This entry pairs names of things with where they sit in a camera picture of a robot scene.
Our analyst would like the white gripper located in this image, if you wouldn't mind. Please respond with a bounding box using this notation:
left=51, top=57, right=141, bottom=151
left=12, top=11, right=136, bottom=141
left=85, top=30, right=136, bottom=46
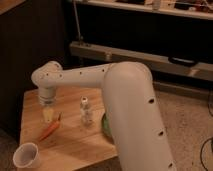
left=39, top=97, right=54, bottom=123

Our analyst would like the orange red pepper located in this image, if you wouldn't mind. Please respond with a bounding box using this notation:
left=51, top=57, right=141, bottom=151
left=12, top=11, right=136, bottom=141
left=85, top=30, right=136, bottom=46
left=38, top=116, right=61, bottom=141

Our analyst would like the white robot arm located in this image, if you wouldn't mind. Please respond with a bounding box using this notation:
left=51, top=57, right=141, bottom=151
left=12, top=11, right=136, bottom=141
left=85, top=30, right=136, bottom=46
left=31, top=61, right=177, bottom=171

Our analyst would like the small clear plastic bottle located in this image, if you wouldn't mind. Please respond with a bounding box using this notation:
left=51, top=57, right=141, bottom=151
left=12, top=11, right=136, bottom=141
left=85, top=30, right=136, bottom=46
left=80, top=97, right=93, bottom=126

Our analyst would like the green round object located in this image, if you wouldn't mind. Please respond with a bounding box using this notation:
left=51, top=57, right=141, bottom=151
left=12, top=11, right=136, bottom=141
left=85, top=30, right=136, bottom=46
left=101, top=115, right=112, bottom=137

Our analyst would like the long grey case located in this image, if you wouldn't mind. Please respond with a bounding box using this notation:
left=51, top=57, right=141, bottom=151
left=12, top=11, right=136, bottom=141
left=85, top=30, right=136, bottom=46
left=69, top=41, right=213, bottom=81

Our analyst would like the metal stand pole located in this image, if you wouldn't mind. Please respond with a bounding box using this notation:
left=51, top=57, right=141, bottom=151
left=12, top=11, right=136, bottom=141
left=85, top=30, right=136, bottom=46
left=73, top=0, right=83, bottom=45

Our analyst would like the white shelf ledge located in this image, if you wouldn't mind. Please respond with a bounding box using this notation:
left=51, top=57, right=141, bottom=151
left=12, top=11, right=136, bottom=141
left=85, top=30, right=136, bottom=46
left=72, top=0, right=213, bottom=21

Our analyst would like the black case handle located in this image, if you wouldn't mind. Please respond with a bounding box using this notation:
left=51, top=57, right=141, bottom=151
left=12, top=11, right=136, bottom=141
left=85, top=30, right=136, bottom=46
left=168, top=57, right=198, bottom=67

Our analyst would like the black cable on floor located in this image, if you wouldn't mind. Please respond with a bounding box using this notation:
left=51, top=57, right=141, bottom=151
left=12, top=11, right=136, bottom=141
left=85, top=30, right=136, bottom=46
left=199, top=137, right=213, bottom=171

